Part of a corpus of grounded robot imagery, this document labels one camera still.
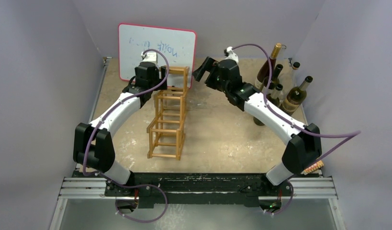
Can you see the wooden wine rack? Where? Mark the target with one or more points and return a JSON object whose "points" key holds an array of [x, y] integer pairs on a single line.
{"points": [[166, 132]]}

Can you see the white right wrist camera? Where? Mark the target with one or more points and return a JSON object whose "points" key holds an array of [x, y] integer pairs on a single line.
{"points": [[230, 54]]}

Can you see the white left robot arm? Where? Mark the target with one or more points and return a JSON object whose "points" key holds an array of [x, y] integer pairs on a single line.
{"points": [[93, 145]]}

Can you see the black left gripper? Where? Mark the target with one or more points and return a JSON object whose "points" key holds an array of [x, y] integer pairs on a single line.
{"points": [[157, 75]]}

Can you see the orange circuit board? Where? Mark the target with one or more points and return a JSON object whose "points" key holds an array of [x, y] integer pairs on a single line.
{"points": [[313, 168]]}

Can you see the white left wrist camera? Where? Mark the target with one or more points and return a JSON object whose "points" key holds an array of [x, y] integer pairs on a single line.
{"points": [[150, 56]]}

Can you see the green bottle silver cap front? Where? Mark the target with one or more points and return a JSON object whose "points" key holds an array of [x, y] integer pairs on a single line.
{"points": [[295, 97]]}

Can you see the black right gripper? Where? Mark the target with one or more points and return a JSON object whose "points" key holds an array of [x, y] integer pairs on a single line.
{"points": [[210, 75]]}

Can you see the pink-framed whiteboard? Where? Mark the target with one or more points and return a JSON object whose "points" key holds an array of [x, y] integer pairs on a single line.
{"points": [[177, 45]]}

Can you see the red wine bottle gold cap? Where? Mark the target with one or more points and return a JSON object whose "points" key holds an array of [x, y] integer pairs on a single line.
{"points": [[264, 70]]}

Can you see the green bottle black neck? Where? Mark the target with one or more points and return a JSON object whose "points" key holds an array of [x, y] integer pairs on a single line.
{"points": [[274, 79]]}

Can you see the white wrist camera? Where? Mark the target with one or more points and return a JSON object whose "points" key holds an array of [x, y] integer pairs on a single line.
{"points": [[150, 56], [230, 54]]}

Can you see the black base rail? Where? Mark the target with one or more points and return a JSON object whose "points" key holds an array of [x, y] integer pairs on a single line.
{"points": [[247, 189]]}

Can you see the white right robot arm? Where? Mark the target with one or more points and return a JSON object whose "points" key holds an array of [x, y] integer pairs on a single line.
{"points": [[303, 145]]}

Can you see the clear square glass bottle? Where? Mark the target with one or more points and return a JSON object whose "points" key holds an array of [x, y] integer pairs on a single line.
{"points": [[286, 78]]}

